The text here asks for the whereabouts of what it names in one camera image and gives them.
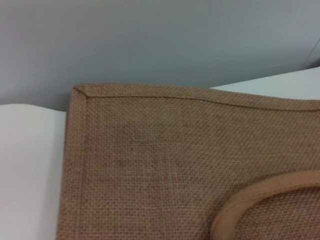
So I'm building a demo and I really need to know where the brown jute handbag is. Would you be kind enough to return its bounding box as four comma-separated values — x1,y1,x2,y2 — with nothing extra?
56,82,320,240

